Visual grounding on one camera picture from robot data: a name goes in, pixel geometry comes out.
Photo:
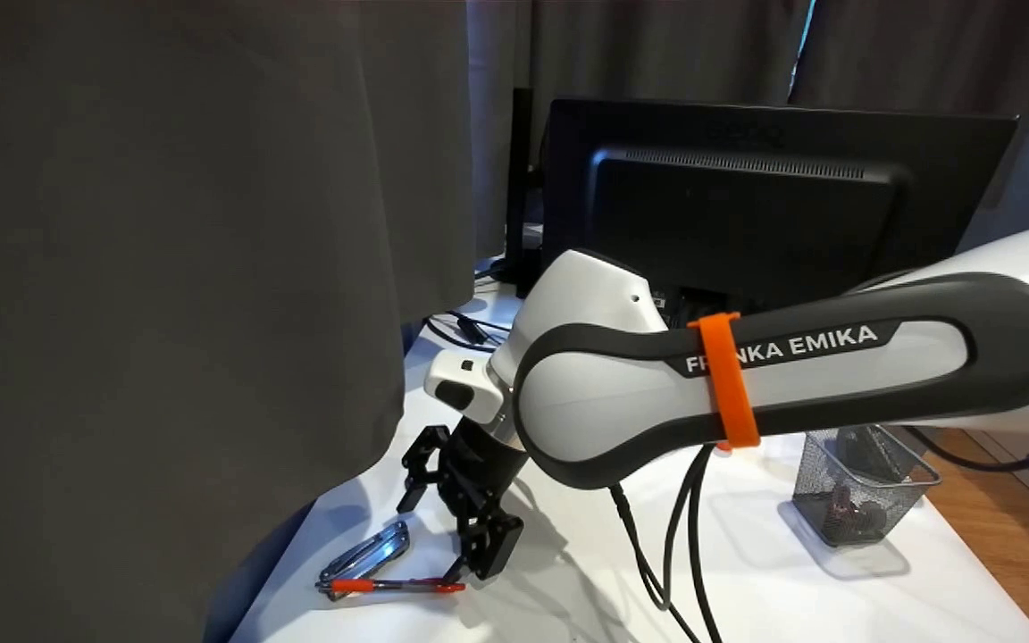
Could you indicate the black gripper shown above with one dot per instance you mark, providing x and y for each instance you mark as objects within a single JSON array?
[{"x": 485, "y": 469}]

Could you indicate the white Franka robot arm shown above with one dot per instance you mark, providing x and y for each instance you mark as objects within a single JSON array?
[{"x": 777, "y": 393}]

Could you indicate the black mesh basket dark items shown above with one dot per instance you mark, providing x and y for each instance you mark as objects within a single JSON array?
[{"x": 850, "y": 512}]

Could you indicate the thin black panel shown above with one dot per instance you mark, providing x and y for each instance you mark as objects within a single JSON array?
[{"x": 524, "y": 191}]

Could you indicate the black computer monitor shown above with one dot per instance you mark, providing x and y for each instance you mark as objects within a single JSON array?
[{"x": 752, "y": 201}]

